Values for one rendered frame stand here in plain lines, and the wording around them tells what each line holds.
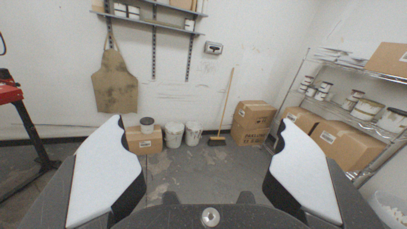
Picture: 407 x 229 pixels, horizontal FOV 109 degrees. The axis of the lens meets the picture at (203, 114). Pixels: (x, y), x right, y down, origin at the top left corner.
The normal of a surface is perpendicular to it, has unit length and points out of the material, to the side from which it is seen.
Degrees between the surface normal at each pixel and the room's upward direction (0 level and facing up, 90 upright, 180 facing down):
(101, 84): 88
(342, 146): 89
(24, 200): 0
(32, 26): 90
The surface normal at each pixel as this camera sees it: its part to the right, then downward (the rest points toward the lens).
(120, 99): -0.22, 0.44
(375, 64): -0.93, 0.04
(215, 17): 0.31, 0.51
